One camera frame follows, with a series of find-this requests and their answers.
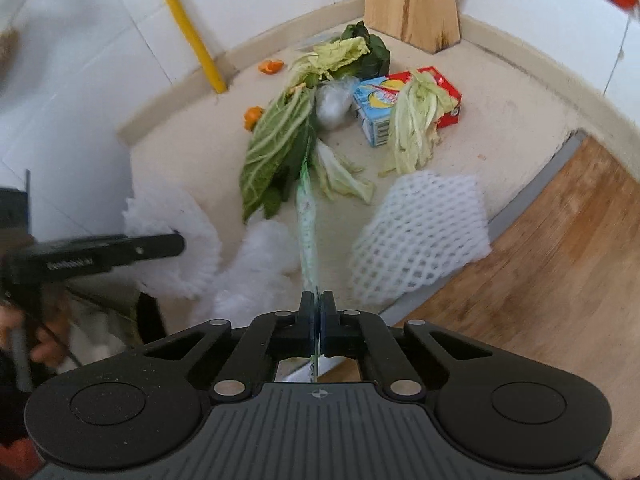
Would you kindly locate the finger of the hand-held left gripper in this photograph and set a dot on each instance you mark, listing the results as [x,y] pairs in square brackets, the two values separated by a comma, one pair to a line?
[155,250]

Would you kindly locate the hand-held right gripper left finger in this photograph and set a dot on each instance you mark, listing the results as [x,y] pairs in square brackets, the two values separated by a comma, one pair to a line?
[307,330]

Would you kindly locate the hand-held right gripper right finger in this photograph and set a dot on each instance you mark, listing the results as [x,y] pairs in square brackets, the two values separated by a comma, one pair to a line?
[330,330]

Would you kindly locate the white foam fruit net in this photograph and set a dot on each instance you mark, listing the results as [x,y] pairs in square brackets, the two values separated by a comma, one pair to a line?
[260,260]
[175,210]

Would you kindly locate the small pale cabbage leaf piece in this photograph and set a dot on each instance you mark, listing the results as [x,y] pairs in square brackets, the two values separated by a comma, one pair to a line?
[340,175]

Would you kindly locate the large green cabbage leaf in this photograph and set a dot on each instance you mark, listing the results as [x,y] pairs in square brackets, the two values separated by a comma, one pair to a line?
[275,150]

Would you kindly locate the person's left hand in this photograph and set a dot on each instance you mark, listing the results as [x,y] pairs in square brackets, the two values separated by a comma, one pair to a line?
[50,345]

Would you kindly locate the flat white foam net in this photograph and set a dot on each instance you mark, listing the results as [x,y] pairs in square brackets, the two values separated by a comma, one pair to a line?
[420,235]

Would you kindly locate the orange peel piece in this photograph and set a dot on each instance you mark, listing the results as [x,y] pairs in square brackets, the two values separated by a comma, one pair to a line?
[252,117]
[271,66]

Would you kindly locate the long pale cabbage leaf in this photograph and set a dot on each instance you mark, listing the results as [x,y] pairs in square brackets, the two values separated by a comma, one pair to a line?
[412,125]

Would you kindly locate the wooden cutting board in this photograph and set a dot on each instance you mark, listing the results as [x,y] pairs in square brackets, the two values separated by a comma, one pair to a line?
[550,285]

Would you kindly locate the yellow pipe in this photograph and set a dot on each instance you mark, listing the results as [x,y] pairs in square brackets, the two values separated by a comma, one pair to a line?
[185,25]

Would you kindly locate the crumpled clear plastic bag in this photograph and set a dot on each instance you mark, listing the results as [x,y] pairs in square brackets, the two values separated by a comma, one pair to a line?
[335,102]

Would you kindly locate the red and blue drink carton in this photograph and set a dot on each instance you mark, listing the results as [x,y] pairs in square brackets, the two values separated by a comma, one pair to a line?
[375,105]

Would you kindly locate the dark green leafy vegetable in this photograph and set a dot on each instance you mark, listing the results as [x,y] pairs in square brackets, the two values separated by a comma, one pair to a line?
[372,55]

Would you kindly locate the wooden knife block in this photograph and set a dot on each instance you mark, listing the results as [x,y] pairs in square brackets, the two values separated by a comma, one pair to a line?
[405,5]

